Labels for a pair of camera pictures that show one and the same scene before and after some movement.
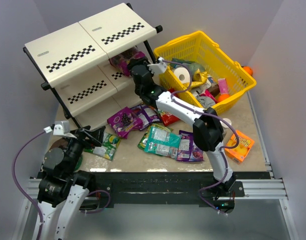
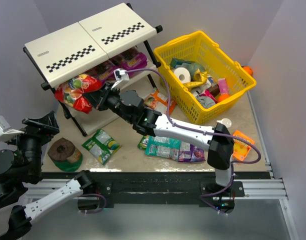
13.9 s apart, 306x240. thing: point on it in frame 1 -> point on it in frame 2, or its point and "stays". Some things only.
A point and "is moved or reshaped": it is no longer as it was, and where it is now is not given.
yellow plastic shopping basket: x=199 y=72 stays
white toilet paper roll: x=183 y=74 stays
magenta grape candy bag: x=120 y=61 stays
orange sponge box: x=238 y=154 stays
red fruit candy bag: x=168 y=119 is moved or reshaped
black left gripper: x=82 y=136 -> x=39 y=122
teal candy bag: x=163 y=142 stays
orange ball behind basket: x=248 y=69 stays
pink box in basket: x=222 y=83 stays
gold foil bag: x=200 y=78 stays
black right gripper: x=135 y=64 -> x=103 y=97
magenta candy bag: x=124 y=121 -> x=106 y=71
